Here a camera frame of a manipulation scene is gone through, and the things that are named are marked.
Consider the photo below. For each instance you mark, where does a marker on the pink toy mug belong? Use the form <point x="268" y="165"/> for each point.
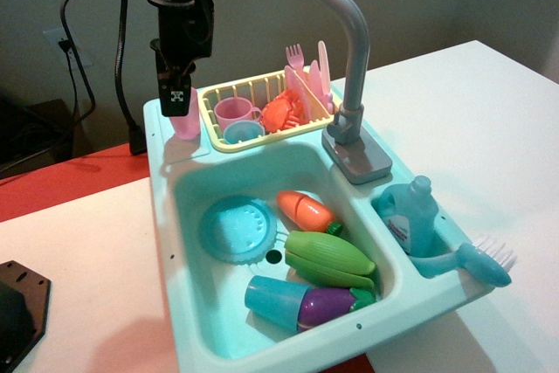
<point x="234" y="109"/>

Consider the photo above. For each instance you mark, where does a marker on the pink toy fork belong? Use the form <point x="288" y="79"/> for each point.
<point x="295" y="57"/>

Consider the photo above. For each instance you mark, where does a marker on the blue toy plate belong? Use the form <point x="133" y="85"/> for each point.
<point x="238" y="229"/>

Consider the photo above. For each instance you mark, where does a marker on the white wall outlet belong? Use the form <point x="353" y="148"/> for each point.
<point x="60" y="45"/>

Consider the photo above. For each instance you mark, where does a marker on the blue toy bowl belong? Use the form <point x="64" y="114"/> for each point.
<point x="243" y="131"/>

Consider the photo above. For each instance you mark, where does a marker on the purple toy eggplant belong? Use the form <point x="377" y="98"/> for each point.
<point x="320" y="305"/>

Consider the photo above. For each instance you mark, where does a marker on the blue dish brush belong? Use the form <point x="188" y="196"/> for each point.
<point x="485" y="259"/>

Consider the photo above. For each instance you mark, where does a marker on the pink toy knife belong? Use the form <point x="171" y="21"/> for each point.
<point x="324" y="67"/>

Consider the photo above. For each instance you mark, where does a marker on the pink toy plate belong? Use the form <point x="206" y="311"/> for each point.
<point x="296" y="84"/>

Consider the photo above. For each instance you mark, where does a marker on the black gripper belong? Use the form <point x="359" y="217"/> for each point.
<point x="185" y="34"/>

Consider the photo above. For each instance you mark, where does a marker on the orange toy crab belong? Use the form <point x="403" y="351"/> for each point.
<point x="284" y="112"/>

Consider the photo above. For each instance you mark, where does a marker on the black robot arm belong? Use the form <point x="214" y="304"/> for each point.
<point x="185" y="34"/>

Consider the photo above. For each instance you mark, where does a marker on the pink plastic cup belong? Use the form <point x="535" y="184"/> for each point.
<point x="188" y="127"/>

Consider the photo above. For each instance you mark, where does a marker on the blue toy soap bottle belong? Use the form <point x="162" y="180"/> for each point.
<point x="408" y="210"/>

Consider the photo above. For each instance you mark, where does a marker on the blue plastic cup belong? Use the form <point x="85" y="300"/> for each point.
<point x="277" y="301"/>

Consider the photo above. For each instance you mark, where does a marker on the green toy corn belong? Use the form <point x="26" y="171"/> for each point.
<point x="328" y="261"/>

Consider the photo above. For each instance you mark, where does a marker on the grey toy faucet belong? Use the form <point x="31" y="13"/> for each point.
<point x="352" y="148"/>

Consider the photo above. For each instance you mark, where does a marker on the teal toy sink unit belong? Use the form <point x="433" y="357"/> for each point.
<point x="213" y="329"/>

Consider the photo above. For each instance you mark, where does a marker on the yellow dish rack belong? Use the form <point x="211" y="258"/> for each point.
<point x="259" y="90"/>

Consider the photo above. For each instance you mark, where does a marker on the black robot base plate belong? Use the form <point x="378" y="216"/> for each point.
<point x="25" y="297"/>

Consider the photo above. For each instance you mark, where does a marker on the orange toy carrot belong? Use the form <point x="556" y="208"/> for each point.
<point x="308" y="213"/>

